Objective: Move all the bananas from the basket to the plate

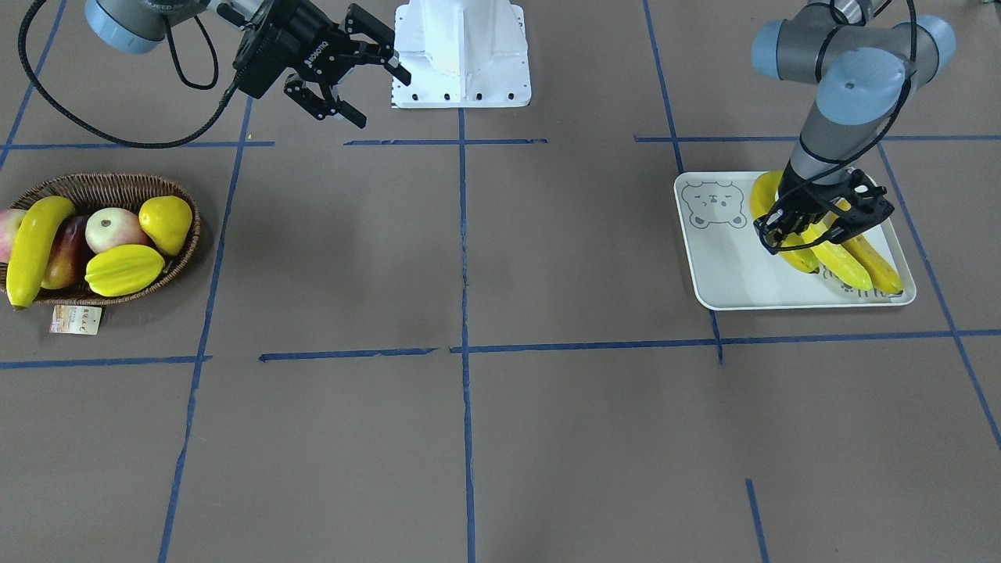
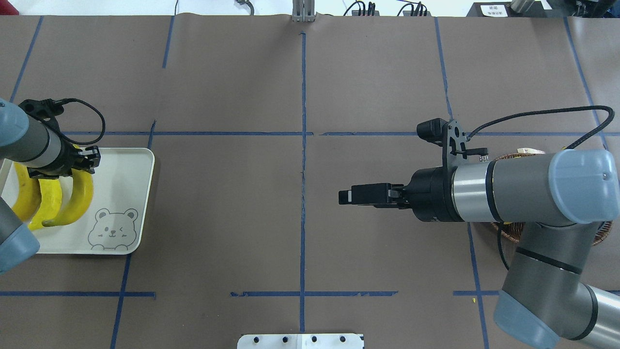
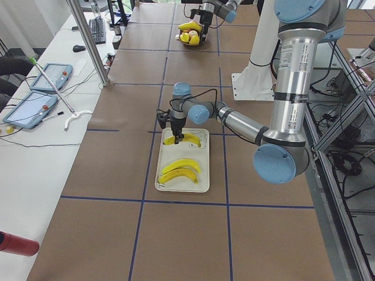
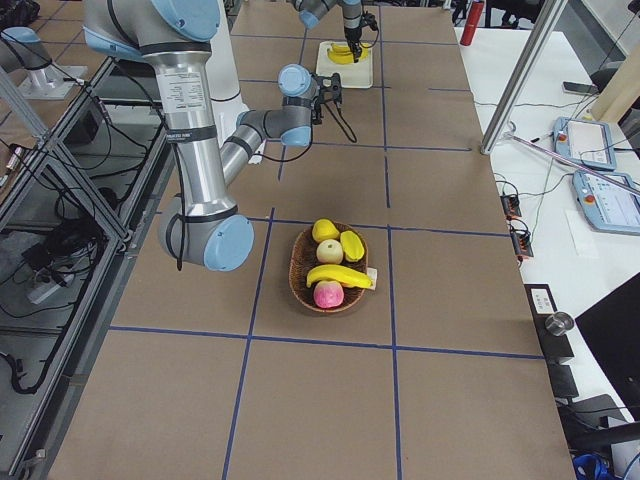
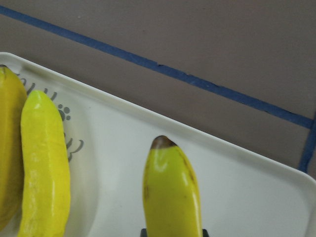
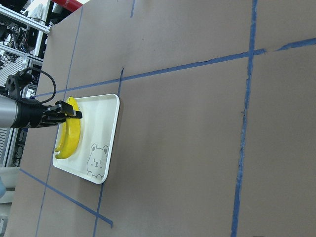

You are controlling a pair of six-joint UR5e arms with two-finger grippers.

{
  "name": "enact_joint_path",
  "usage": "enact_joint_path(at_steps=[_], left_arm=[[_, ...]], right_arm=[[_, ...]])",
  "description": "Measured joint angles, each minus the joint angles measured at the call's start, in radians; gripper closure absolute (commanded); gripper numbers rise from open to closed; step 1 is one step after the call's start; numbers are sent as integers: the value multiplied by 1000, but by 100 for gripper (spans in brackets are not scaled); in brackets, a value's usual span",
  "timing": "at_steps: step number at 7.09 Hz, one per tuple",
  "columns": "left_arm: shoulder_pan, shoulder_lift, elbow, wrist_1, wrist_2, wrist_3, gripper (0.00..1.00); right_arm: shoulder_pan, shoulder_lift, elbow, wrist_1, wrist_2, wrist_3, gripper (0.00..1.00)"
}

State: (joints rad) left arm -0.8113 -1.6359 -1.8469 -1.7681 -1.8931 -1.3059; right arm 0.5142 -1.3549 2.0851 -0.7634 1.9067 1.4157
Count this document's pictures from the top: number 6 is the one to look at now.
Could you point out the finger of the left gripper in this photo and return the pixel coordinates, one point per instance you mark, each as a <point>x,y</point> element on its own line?
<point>52,121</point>
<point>62,109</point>

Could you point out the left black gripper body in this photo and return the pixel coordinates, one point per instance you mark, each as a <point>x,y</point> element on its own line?
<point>31,114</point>

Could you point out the yellow banana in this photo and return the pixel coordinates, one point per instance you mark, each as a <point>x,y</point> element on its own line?
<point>71,141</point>
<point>62,138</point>

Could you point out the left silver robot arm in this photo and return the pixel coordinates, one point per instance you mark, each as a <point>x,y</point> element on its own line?
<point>8,112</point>

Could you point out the white bear tray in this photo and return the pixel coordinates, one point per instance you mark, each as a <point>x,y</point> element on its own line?
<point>91,160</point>

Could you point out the red bottle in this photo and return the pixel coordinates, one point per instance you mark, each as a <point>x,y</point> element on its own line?
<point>70,5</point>

